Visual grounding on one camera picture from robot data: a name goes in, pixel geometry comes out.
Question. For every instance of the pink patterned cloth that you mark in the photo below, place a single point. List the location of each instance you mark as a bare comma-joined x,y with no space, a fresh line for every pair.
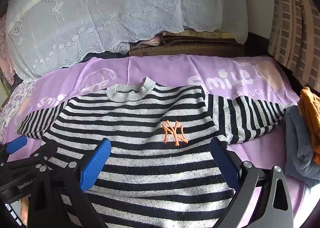
148,42

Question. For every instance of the black grey striped knit sweater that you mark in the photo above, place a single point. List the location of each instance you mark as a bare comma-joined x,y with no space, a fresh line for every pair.
150,168

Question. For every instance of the pink floral cloth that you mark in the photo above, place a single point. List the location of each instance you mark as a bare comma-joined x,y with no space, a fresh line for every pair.
3,50

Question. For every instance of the lilac grey cloth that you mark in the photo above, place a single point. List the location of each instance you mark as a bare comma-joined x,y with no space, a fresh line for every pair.
121,47

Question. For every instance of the dark cloth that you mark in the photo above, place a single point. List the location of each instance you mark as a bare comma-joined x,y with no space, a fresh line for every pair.
105,55

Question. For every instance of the white lace cover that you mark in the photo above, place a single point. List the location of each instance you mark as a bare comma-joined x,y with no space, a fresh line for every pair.
100,5

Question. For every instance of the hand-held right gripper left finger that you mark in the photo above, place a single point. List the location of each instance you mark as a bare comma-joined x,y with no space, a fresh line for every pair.
96,163

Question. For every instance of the orange knit garment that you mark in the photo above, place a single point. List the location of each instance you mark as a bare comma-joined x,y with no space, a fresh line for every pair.
310,108

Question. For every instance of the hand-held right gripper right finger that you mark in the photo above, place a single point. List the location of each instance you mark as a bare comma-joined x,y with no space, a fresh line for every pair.
225,165

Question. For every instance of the beige grey checkered cloth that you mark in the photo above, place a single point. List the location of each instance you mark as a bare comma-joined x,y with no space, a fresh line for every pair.
287,30

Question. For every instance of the grey-blue folded garment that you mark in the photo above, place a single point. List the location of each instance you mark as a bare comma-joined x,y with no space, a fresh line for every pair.
297,148

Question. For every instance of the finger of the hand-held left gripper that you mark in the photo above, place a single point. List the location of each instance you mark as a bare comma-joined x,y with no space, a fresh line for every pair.
16,144
46,150

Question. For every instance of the purple printed bed sheet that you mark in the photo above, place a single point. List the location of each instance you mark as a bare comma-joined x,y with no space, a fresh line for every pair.
175,68

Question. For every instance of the white floral cloth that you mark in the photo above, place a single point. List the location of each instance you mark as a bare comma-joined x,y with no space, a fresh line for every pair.
15,100

